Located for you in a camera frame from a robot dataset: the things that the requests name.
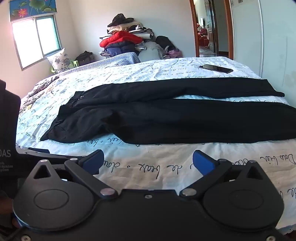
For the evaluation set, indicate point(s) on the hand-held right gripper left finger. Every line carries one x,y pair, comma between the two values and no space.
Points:
93,161

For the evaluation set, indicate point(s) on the pink bag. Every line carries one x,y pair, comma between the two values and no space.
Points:
173,54

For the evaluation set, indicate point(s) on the green-framed window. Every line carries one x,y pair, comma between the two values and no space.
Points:
34,39

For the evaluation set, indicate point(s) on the grey bag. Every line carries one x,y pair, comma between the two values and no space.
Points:
150,52

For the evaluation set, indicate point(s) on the pile of clothes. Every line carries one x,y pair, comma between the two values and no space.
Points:
122,39

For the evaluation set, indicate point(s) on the white wardrobe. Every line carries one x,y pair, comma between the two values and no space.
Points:
266,41

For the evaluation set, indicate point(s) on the black duffel bag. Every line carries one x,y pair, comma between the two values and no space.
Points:
85,58

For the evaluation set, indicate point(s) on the black smartphone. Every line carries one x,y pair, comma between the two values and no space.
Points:
216,68

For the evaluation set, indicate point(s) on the green plastic chair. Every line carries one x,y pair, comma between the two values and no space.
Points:
52,68

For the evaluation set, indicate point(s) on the floral pillow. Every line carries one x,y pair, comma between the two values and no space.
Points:
59,60

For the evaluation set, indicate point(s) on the black backpack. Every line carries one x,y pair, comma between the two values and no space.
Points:
164,42

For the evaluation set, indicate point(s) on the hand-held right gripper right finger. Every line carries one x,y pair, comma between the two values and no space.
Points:
203,162

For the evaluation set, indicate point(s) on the bed with script-print quilt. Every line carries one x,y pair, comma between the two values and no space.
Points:
161,69

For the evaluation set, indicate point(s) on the lotus flower poster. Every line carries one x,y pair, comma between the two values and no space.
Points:
32,7

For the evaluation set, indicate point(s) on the blue striped blanket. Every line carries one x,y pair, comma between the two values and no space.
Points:
124,59

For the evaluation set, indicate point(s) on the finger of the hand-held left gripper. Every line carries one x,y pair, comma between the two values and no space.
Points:
34,153

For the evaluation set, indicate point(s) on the wooden door frame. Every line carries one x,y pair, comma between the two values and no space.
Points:
196,27

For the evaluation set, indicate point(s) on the black pants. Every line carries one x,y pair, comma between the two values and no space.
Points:
161,120

